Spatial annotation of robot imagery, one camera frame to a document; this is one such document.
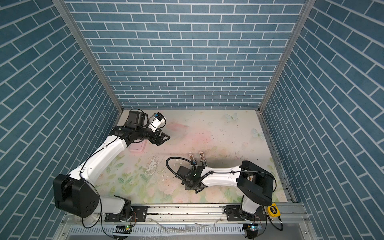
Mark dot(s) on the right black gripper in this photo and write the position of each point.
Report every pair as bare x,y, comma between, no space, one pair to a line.
187,188

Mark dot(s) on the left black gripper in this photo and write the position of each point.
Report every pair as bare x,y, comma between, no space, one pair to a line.
154,140

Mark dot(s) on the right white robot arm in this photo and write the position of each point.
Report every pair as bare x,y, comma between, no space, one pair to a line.
256,184

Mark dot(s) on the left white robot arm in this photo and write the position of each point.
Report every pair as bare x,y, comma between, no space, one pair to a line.
75,192

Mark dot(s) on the pink flat case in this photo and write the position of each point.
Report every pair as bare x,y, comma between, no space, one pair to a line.
138,147

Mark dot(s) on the yellow tape measure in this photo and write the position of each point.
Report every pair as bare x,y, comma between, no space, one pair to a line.
273,211

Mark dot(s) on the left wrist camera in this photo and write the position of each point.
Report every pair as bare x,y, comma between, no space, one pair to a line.
157,121

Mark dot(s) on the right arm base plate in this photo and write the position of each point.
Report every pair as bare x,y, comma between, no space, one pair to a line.
237,212

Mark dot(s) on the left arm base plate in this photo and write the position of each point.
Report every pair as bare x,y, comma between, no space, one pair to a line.
132,214

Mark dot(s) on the aluminium front rail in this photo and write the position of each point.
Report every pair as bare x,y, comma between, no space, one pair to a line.
196,222

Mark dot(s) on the aluminium corner post left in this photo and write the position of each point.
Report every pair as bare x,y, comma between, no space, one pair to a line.
76,32

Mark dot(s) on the aluminium corner post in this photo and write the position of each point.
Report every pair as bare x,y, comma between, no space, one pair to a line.
76,32
303,16

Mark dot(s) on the aluminium corner post right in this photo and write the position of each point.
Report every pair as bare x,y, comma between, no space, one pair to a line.
303,16

